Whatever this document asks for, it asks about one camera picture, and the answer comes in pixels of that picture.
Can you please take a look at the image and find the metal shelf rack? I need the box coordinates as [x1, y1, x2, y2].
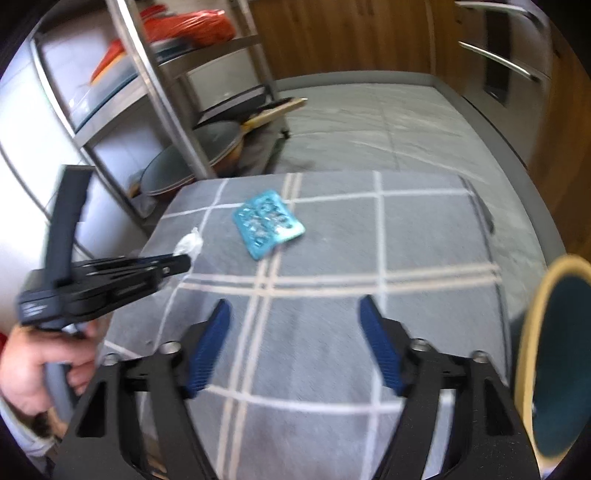
[28, 0, 293, 224]

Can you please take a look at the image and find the clear plastic storage box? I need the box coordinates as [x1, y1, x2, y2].
[60, 34, 185, 131]

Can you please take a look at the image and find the grey plaid mat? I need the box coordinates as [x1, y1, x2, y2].
[99, 170, 513, 480]

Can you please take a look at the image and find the orange plastic bag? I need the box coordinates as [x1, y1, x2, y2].
[90, 39, 126, 86]

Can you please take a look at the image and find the wooden cabinet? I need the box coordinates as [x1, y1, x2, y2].
[249, 0, 462, 80]

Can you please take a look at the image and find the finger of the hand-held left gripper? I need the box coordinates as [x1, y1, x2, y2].
[70, 252, 193, 295]

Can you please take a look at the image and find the white tissue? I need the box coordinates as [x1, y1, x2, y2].
[174, 227, 205, 260]

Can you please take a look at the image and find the wooden handle table tennis paddle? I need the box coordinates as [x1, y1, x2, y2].
[194, 97, 308, 168]

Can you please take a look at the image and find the dark table tennis paddle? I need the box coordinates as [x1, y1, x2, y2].
[140, 147, 219, 197]

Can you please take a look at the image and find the teal blister pack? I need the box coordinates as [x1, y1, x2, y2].
[232, 190, 306, 260]

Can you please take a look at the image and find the wooden rim teal chair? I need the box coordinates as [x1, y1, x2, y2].
[512, 255, 591, 472]

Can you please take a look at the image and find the red plastic bag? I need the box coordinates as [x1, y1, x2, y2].
[141, 7, 237, 48]

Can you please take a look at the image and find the silver appliance handle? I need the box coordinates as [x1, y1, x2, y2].
[459, 41, 544, 83]
[455, 1, 546, 29]

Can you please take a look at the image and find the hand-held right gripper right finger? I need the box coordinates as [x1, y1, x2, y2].
[358, 294, 539, 480]

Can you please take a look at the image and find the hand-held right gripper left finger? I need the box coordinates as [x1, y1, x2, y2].
[55, 298, 232, 480]

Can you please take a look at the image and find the stainless steel appliance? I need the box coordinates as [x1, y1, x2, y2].
[455, 0, 561, 112]

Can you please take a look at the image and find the person's left hand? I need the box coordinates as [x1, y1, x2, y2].
[0, 318, 101, 417]

